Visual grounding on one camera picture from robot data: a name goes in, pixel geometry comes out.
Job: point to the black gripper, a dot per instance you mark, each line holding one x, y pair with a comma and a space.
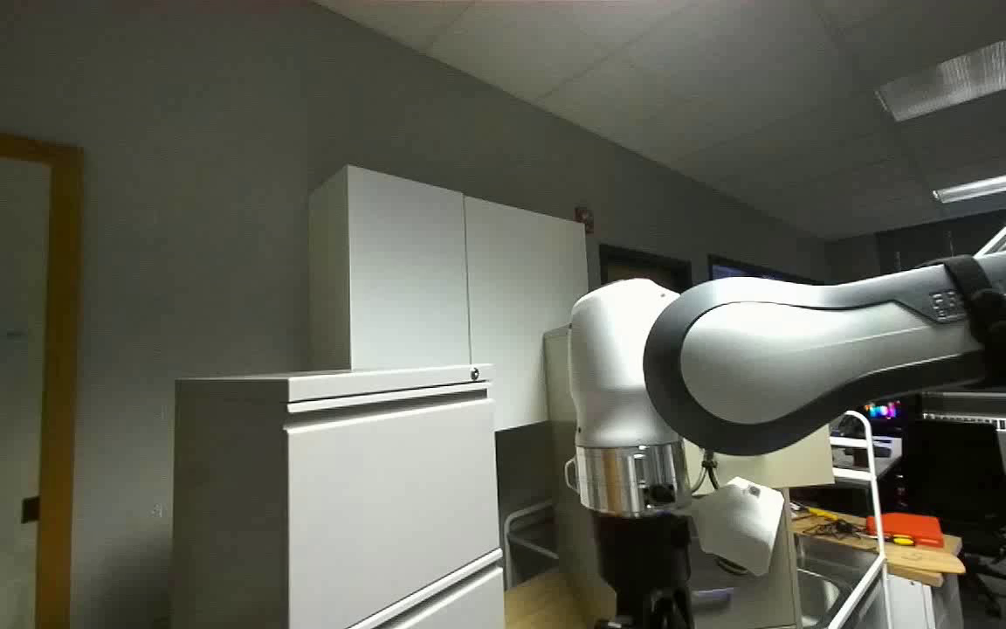
642, 570

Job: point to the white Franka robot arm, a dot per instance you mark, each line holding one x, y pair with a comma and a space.
758, 361

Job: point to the gray metal lateral cabinet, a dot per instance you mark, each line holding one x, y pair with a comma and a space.
384, 502

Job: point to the tall white storage cabinet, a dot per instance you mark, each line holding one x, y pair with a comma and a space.
408, 267

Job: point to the beige box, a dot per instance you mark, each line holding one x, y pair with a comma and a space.
801, 460

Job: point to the white metal tube rack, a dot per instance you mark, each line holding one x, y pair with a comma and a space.
874, 502

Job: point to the orange tool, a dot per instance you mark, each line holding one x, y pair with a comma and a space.
904, 530

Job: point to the wooden workbench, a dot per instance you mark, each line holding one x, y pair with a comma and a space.
928, 560

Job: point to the black office chair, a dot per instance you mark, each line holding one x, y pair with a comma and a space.
968, 490

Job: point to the narrow ceiling light panel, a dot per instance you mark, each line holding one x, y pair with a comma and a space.
995, 182

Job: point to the large ceiling light panel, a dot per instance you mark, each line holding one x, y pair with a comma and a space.
968, 69

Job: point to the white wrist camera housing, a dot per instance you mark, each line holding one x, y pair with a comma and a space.
740, 524

